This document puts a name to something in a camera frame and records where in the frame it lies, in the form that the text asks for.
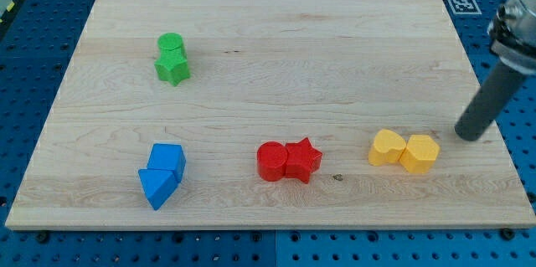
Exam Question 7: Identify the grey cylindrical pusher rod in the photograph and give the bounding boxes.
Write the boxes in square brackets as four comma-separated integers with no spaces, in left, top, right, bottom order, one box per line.
[455,60,528,141]

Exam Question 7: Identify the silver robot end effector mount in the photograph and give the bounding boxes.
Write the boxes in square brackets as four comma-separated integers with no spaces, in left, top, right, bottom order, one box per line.
[487,0,535,75]

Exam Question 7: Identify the red star block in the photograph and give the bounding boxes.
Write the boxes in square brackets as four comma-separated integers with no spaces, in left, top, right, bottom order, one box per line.
[285,137,322,184]

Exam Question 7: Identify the green star block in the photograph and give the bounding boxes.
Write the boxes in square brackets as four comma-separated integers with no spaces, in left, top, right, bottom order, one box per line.
[154,49,190,86]

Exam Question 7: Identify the white fiducial marker tag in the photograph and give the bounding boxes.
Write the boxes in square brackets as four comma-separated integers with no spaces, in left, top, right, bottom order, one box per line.
[446,0,482,15]

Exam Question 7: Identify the yellow pentagon block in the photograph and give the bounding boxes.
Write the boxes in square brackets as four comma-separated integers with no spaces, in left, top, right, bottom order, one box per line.
[399,135,441,174]

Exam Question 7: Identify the yellow heart block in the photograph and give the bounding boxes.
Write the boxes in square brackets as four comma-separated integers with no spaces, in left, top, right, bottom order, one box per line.
[368,129,407,167]

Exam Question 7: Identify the wooden board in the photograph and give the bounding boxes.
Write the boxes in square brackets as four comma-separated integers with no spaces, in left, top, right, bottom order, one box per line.
[6,0,535,231]

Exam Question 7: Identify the red cylinder block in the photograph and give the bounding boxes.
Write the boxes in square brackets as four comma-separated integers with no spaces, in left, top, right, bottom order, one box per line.
[256,141,288,182]

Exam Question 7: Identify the green cylinder block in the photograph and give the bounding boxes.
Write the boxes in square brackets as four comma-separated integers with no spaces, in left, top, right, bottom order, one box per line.
[157,33,187,58]

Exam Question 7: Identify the blue cube block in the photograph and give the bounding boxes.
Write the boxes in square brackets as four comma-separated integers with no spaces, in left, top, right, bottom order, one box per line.
[147,143,186,183]

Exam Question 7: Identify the blue triangle block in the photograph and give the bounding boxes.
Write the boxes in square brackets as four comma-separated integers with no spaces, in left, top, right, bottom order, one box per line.
[138,169,178,210]

